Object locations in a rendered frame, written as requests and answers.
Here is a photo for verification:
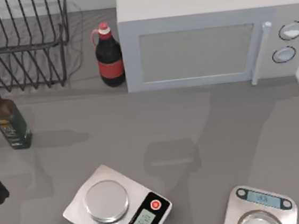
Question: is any dark bottle with red label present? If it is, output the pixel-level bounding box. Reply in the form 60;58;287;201
89;20;127;90

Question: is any silver scale with red buttons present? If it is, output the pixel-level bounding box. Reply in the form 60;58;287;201
57;157;175;224

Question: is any pale microwave oven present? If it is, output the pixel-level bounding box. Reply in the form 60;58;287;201
114;0;299;99

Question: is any dark green oil bottle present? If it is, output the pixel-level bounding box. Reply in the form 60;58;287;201
0;84;35;152

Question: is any silver scale with blue display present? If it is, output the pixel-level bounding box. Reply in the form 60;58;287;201
217;180;299;224

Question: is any small microwave knob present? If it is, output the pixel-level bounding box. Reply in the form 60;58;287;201
271;45;298;64

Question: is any large microwave knob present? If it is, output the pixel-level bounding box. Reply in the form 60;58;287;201
277;20;299;42

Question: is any microwave door handle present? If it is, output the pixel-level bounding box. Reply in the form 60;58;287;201
245;21;279;86

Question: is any black wire dish rack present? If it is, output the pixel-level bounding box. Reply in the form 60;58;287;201
0;0;77;94

